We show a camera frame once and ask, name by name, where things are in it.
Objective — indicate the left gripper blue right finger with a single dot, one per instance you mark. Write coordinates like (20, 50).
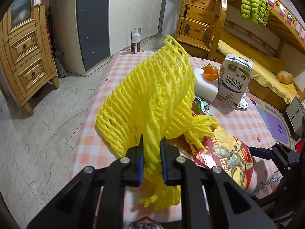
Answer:
(170, 173)

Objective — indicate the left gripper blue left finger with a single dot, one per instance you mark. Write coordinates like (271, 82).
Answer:
(135, 171)

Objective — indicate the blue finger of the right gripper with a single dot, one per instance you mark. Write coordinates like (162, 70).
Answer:
(263, 153)

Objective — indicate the red snack wrapper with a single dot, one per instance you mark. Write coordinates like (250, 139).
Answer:
(228, 152)

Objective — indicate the yellow foam fruit net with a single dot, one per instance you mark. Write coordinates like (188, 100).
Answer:
(154, 100)

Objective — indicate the white milk carton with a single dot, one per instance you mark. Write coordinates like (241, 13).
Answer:
(234, 77)

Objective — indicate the orange peel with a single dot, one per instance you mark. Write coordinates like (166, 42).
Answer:
(211, 73)

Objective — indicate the silver pill blister pack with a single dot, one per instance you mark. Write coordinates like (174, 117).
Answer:
(201, 106)

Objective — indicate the pink checkered tablecloth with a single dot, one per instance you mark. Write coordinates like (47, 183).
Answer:
(92, 149)

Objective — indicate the rainbow oval rug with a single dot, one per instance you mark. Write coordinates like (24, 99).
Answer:
(274, 121)

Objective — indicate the grey nightstand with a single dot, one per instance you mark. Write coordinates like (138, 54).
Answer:
(295, 112)

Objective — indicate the white foam block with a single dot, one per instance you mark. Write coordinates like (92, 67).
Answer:
(203, 87)

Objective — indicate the orange plush toy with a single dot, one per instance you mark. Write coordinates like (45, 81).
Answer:
(284, 77)

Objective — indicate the yellow bed sheet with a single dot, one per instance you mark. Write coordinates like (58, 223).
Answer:
(265, 68)

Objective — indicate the wooden bunk bed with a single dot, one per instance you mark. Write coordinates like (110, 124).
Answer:
(283, 38)

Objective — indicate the white spray bottle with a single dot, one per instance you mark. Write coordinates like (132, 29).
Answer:
(135, 39)

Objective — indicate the wooden stair drawers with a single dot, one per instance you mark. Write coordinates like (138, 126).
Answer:
(199, 26)

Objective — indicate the wooden glass-door cabinet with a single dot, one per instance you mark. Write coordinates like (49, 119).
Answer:
(26, 57)

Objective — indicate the green puffer jacket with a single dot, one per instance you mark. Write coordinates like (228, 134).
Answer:
(256, 11)

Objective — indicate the white grey wardrobe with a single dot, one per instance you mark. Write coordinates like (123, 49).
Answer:
(104, 26)

